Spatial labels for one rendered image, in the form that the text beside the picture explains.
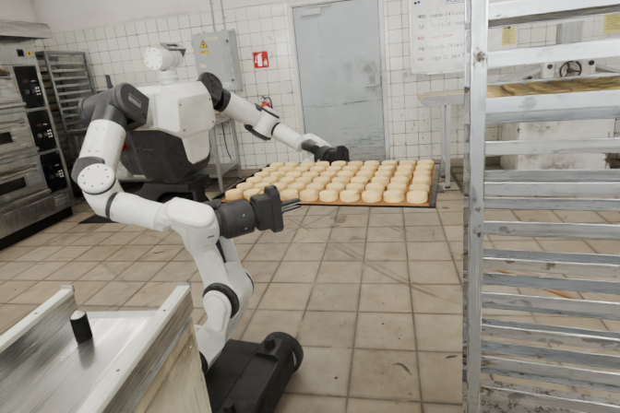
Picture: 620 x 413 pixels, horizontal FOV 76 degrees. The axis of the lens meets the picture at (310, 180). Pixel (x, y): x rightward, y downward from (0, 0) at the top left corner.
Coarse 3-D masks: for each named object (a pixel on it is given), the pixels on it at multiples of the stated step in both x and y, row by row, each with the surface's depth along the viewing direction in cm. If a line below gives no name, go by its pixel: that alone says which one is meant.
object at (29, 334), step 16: (64, 288) 94; (48, 304) 88; (64, 304) 91; (32, 320) 82; (48, 320) 86; (64, 320) 91; (0, 336) 78; (16, 336) 78; (32, 336) 82; (48, 336) 86; (0, 352) 75; (16, 352) 78; (0, 368) 75
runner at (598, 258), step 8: (464, 248) 135; (488, 248) 133; (464, 256) 134; (488, 256) 133; (496, 256) 132; (504, 256) 132; (512, 256) 131; (520, 256) 130; (528, 256) 129; (536, 256) 128; (544, 256) 128; (552, 256) 127; (560, 256) 126; (568, 256) 125; (576, 256) 125; (584, 256) 124; (592, 256) 123; (600, 256) 122; (608, 256) 122; (616, 256) 121; (616, 264) 121
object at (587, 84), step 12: (504, 84) 113; (516, 84) 109; (528, 84) 109; (540, 84) 103; (552, 84) 107; (564, 84) 97; (576, 84) 95; (588, 84) 95; (600, 84) 90; (612, 84) 87; (492, 96) 90; (504, 96) 86
